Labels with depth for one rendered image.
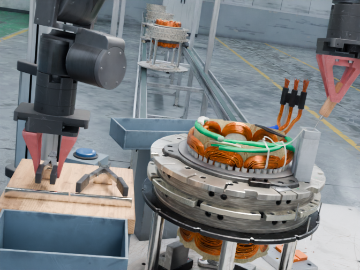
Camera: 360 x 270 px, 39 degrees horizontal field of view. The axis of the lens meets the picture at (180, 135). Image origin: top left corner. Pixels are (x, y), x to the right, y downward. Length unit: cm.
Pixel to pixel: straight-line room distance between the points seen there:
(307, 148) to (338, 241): 65
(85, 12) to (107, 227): 30
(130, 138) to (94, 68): 49
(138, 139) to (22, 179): 39
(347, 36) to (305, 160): 21
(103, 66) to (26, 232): 25
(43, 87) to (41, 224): 19
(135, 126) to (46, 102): 55
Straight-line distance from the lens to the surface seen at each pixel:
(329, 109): 87
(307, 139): 87
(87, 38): 69
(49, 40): 72
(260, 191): 81
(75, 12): 72
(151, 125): 126
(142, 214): 124
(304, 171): 89
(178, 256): 109
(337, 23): 85
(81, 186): 75
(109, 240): 73
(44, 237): 74
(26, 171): 86
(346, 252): 145
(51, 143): 120
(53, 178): 75
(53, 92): 72
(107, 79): 67
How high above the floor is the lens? 138
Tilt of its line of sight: 16 degrees down
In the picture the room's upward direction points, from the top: 8 degrees clockwise
